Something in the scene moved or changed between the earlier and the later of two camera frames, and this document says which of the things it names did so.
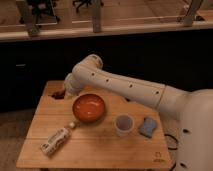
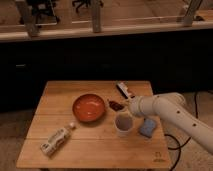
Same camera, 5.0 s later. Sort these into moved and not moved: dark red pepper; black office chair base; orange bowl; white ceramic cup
Moved: dark red pepper
Not moved: white ceramic cup; black office chair base; orange bowl
